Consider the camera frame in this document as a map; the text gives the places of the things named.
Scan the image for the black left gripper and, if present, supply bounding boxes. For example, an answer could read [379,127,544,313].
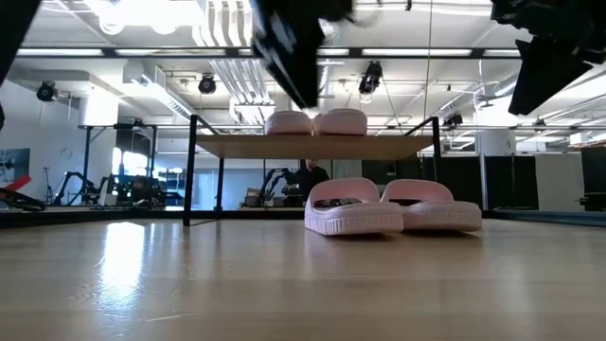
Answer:
[250,0,356,109]

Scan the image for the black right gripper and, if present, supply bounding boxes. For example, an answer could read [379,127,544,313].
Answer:
[490,0,606,117]

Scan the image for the pink rubber slide sandal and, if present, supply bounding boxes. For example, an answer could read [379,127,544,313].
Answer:
[312,108,368,137]
[381,178,483,233]
[304,177,405,237]
[263,110,314,136]

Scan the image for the black partition panels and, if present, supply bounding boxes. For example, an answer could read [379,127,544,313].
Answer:
[362,154,540,210]

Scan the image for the person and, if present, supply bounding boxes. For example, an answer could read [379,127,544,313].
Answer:
[293,159,331,206]

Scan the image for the red object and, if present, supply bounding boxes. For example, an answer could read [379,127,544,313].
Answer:
[0,174,32,194]

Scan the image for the wooden shelf with black frame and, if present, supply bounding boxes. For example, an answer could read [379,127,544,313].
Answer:
[183,115,444,227]

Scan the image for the black overhead frame bar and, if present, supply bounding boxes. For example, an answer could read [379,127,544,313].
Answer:
[13,45,522,61]

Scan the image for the black metal stand frame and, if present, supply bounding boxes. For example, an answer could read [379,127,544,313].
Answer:
[78,122,159,206]

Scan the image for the black aluminium table frame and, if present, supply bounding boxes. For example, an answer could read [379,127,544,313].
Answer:
[0,206,606,230]

